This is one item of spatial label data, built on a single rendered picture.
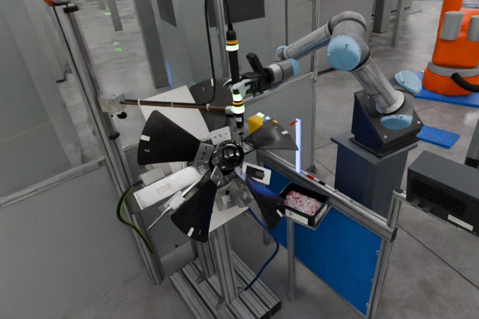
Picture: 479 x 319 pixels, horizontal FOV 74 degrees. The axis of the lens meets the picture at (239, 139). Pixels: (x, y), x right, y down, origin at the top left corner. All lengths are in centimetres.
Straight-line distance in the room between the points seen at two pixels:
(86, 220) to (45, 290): 48
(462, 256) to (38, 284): 268
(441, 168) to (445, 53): 367
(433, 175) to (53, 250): 191
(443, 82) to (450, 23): 74
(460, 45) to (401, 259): 300
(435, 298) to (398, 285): 20
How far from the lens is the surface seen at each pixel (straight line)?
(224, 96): 140
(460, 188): 122
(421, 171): 125
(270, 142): 144
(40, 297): 237
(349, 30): 123
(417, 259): 263
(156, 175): 140
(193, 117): 160
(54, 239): 212
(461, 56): 486
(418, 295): 245
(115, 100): 156
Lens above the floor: 194
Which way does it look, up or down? 31 degrees down
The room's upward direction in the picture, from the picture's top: 6 degrees counter-clockwise
